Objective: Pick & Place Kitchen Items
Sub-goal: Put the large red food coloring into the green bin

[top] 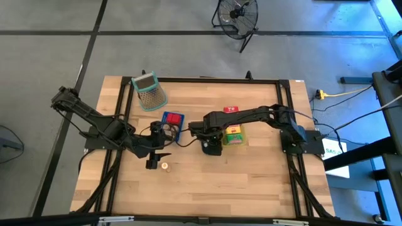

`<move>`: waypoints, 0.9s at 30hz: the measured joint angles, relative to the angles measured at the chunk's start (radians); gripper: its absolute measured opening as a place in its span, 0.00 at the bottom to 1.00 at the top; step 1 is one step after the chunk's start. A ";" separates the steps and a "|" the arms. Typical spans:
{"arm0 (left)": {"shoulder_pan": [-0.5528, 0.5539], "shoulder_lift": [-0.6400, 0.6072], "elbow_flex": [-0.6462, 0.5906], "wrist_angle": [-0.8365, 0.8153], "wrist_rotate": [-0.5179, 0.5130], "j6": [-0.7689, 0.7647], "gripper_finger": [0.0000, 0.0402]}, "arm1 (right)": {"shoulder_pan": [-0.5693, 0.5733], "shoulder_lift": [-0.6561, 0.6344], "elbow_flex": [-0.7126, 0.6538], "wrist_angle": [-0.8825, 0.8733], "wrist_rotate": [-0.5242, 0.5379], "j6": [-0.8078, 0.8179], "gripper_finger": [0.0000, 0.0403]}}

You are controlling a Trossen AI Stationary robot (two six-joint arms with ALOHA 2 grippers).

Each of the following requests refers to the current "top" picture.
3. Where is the yellow Corn Pops cereal box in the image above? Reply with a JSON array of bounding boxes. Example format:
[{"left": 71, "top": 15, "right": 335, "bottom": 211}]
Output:
[{"left": 225, "top": 124, "right": 242, "bottom": 135}]

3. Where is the steel box grater teal trim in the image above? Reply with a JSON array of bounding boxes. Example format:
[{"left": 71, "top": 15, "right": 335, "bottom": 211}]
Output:
[{"left": 131, "top": 71, "right": 168, "bottom": 112}]

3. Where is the yellow extension cord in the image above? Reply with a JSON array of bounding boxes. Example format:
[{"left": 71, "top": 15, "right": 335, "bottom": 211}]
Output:
[{"left": 315, "top": 84, "right": 373, "bottom": 100}]

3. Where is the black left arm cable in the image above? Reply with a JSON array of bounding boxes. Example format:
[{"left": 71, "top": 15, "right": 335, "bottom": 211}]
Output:
[{"left": 138, "top": 121, "right": 199, "bottom": 148}]

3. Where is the silver frame bracket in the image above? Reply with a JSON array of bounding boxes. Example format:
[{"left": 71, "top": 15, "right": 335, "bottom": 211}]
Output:
[
  {"left": 272, "top": 218, "right": 310, "bottom": 226},
  {"left": 97, "top": 215, "right": 135, "bottom": 224}
]

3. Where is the green Apple Jacks cereal box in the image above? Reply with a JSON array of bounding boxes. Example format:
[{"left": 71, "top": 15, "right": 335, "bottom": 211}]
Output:
[{"left": 224, "top": 133, "right": 244, "bottom": 146}]

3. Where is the black floor fan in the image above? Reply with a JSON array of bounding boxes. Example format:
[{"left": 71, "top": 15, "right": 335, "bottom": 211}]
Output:
[{"left": 210, "top": 0, "right": 260, "bottom": 54}]

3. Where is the red sprinkles packet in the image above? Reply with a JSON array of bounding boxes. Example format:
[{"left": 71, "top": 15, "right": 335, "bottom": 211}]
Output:
[{"left": 166, "top": 112, "right": 183, "bottom": 125}]

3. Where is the black floor cable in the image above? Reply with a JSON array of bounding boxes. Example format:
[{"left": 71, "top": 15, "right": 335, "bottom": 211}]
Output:
[{"left": 309, "top": 97, "right": 402, "bottom": 154}]

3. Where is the teal plastic bin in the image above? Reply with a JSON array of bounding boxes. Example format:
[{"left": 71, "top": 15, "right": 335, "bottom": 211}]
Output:
[{"left": 199, "top": 137, "right": 223, "bottom": 157}]

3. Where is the grey chair base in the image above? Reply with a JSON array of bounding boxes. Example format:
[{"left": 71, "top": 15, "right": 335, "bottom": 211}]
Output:
[{"left": 0, "top": 124, "right": 25, "bottom": 164}]

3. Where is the translucent yellow plastic bin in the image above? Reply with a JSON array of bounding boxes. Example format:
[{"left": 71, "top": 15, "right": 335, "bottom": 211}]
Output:
[{"left": 221, "top": 108, "right": 247, "bottom": 147}]

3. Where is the black aluminium table frame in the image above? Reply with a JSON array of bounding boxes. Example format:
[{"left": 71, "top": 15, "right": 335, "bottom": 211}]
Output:
[{"left": 70, "top": 69, "right": 337, "bottom": 226}]

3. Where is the white floor sign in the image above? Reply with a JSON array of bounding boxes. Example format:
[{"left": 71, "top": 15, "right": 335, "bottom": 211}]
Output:
[{"left": 320, "top": 137, "right": 351, "bottom": 180}]

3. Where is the blue plastic basket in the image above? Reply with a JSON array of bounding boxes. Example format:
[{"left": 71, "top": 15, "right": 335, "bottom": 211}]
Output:
[{"left": 161, "top": 111, "right": 186, "bottom": 143}]

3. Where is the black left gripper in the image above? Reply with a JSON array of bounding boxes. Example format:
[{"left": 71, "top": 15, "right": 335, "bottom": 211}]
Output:
[{"left": 136, "top": 121, "right": 172, "bottom": 170}]

